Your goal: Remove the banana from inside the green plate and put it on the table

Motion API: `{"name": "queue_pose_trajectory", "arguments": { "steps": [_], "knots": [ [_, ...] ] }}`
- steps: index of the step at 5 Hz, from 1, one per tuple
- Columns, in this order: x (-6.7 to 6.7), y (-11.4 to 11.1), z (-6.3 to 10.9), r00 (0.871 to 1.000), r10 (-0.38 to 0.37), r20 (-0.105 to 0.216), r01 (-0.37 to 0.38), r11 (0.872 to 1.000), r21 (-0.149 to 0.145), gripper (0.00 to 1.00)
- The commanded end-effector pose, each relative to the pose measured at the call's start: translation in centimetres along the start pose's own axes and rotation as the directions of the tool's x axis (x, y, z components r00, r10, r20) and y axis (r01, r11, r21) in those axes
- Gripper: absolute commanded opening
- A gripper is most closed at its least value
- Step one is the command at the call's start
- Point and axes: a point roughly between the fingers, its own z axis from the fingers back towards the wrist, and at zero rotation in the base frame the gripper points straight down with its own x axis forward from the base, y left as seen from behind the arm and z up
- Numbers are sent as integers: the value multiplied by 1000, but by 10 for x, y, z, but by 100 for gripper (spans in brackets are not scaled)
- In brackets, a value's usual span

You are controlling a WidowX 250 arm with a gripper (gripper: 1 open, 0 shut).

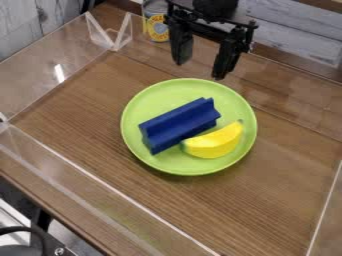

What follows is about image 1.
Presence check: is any green round plate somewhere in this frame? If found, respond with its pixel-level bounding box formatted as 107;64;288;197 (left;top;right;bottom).
121;78;258;176

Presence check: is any clear acrylic tray wall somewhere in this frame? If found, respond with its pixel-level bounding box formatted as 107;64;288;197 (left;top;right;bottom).
0;113;221;256

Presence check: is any black cable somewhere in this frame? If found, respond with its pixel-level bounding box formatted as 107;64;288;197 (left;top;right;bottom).
0;225;49;256

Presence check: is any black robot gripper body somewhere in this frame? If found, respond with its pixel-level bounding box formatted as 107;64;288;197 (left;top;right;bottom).
165;0;258;44

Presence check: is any clear acrylic corner bracket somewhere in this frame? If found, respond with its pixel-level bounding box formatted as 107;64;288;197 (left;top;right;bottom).
85;12;133;52

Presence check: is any blue foam block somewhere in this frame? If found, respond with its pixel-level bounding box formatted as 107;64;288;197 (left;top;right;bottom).
139;98;221;155

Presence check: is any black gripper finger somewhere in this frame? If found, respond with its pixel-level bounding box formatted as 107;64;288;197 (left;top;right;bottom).
169;19;194;65
212;38;246;80

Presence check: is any black metal table bracket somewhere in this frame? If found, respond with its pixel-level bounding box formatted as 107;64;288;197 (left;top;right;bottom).
30;208;78;256

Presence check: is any yellow toy banana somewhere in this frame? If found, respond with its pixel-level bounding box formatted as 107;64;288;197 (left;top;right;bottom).
181;120;245;159

